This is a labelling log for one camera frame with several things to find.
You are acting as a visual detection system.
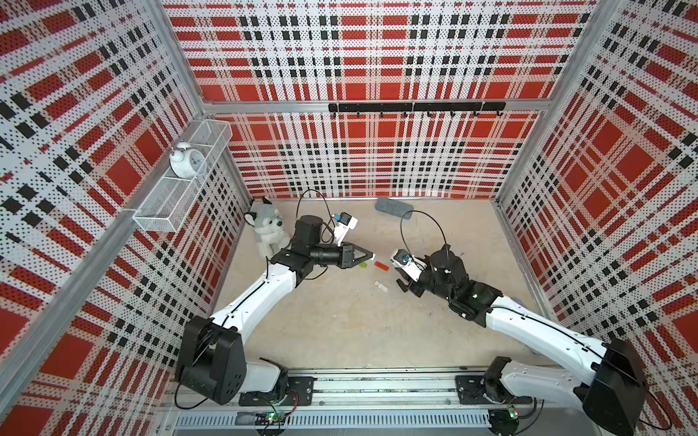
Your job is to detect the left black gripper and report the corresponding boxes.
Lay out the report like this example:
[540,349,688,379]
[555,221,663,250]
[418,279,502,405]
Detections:
[310,242,373,270]

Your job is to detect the red usb drive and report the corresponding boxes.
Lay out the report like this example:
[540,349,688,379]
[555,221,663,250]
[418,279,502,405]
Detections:
[374,261,390,272]

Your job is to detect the white usb drive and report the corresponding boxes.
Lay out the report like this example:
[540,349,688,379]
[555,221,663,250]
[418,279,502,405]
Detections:
[374,281,389,294]

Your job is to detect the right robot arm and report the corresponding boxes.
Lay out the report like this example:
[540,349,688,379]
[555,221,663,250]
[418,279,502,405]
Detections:
[391,245,648,435]

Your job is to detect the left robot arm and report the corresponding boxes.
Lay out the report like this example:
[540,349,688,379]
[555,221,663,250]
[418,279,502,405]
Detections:
[176,213,374,405]

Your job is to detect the grey rectangular box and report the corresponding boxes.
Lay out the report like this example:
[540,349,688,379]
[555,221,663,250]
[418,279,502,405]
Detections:
[374,197,414,220]

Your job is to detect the husky plush toy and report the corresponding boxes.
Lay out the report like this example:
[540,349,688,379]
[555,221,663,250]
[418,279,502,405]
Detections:
[244,197,291,260]

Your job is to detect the white alarm clock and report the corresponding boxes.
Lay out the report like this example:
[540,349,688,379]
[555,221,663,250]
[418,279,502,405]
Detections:
[169,142,207,180]

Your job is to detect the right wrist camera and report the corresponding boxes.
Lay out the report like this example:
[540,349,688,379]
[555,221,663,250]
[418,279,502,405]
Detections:
[391,248,427,282]

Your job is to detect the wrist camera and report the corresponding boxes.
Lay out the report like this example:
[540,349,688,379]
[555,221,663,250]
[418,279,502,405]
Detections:
[333,212,358,246]
[391,248,427,282]

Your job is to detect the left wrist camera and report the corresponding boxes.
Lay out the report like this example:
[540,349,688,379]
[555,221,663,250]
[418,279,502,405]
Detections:
[333,212,358,246]

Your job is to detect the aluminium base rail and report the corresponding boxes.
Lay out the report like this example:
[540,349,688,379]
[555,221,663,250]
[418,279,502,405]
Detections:
[157,366,582,413]

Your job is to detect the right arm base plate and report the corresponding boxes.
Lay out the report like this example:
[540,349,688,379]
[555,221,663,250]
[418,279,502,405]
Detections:
[456,374,533,405]

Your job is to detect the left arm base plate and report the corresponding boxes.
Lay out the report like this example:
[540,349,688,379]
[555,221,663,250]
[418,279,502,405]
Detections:
[238,376,316,407]

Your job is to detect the black hook rail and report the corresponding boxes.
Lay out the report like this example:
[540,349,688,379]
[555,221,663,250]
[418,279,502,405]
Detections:
[328,102,506,114]

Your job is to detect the white wire basket shelf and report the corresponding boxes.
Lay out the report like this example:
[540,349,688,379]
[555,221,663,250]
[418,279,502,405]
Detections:
[134,119,232,234]

